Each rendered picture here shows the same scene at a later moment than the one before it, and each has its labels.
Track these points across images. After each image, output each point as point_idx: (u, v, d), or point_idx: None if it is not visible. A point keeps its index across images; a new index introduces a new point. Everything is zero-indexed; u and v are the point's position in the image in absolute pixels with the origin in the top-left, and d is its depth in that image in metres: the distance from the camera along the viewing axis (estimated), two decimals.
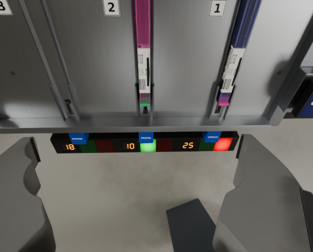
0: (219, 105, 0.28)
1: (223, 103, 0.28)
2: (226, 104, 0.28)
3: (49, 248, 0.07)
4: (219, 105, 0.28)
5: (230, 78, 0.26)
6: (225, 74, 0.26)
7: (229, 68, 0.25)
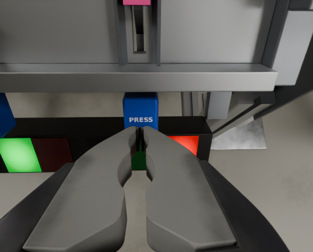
0: (125, 2, 0.10)
1: None
2: (143, 0, 0.10)
3: (117, 242, 0.07)
4: (125, 2, 0.10)
5: None
6: None
7: None
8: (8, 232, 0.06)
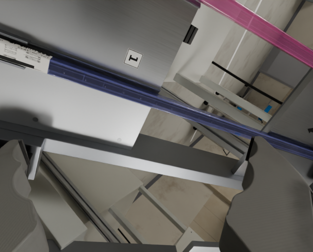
0: None
1: None
2: None
3: (42, 251, 0.07)
4: None
5: None
6: (4, 41, 0.17)
7: (17, 49, 0.17)
8: None
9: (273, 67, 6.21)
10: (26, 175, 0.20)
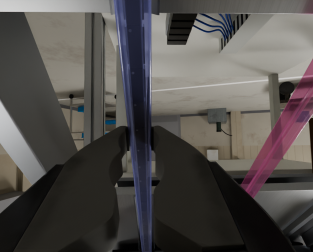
0: None
1: None
2: None
3: (110, 241, 0.07)
4: None
5: None
6: None
7: None
8: None
9: (157, 125, 7.30)
10: None
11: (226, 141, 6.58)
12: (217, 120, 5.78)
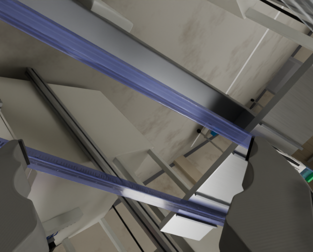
0: None
1: None
2: None
3: (42, 251, 0.07)
4: None
5: None
6: None
7: None
8: None
9: (280, 87, 6.21)
10: None
11: None
12: None
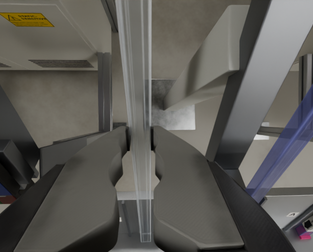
0: (301, 239, 0.28)
1: (306, 237, 0.28)
2: (308, 238, 0.28)
3: (110, 241, 0.07)
4: (301, 239, 0.28)
5: None
6: None
7: None
8: None
9: None
10: None
11: None
12: None
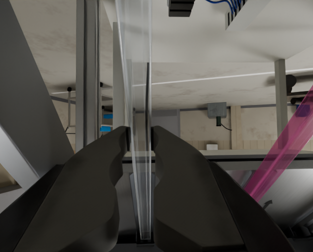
0: None
1: None
2: None
3: (110, 241, 0.07)
4: None
5: None
6: None
7: None
8: None
9: (156, 119, 7.25)
10: None
11: (226, 136, 6.55)
12: (217, 115, 5.74)
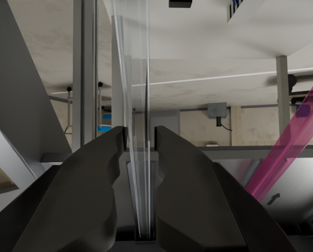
0: None
1: None
2: None
3: (108, 241, 0.07)
4: None
5: None
6: None
7: None
8: None
9: (156, 120, 7.24)
10: None
11: (226, 136, 6.54)
12: (217, 115, 5.72)
